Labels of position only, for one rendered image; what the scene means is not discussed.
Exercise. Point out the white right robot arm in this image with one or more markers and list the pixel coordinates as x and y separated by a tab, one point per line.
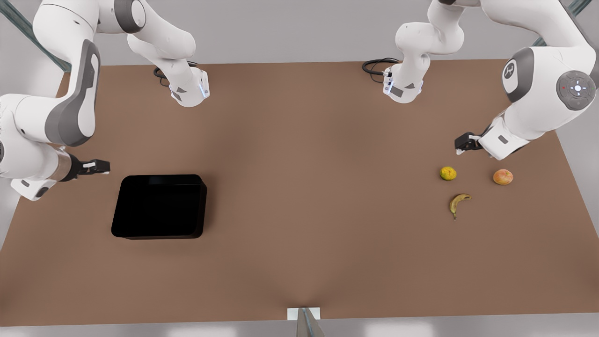
70	89

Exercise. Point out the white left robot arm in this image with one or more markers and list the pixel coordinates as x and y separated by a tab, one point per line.
547	89

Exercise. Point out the red-yellow apple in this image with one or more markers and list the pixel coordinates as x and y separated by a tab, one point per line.
503	177

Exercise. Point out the black storage box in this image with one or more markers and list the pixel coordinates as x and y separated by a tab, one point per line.
159	207

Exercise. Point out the yellow-green orange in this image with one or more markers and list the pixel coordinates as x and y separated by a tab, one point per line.
448	173

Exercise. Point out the yellow banana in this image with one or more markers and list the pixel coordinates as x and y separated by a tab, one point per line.
457	202

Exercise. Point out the silver frame post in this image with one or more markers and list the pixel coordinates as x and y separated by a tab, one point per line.
306	323
28	32
568	14

